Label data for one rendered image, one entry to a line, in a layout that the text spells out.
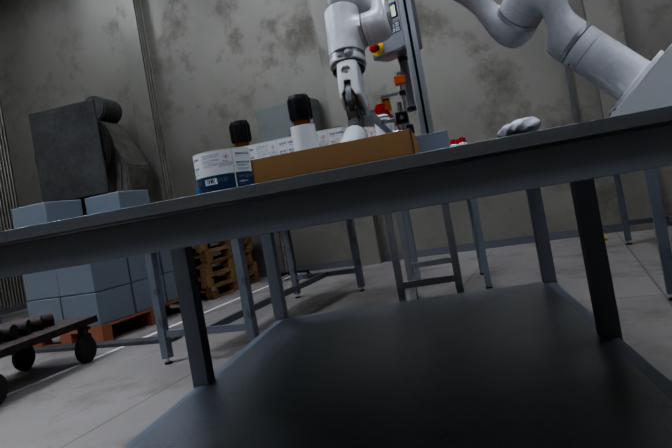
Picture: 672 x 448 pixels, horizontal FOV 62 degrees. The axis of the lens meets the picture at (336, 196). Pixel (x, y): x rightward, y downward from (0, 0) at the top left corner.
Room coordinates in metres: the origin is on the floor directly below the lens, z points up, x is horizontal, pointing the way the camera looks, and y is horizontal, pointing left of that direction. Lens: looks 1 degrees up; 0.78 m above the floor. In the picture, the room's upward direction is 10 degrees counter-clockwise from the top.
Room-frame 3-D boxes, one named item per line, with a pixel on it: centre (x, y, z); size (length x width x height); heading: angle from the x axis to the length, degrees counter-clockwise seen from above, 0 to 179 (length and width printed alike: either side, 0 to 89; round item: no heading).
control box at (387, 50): (2.09, -0.32, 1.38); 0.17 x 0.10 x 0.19; 44
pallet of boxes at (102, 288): (5.11, 2.13, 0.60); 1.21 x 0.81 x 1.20; 157
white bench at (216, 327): (4.07, 0.54, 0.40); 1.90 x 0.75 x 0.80; 158
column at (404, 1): (2.01, -0.37, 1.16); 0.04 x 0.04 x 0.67; 79
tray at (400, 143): (1.02, -0.03, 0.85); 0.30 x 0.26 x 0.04; 169
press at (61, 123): (7.14, 3.02, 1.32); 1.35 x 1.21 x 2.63; 68
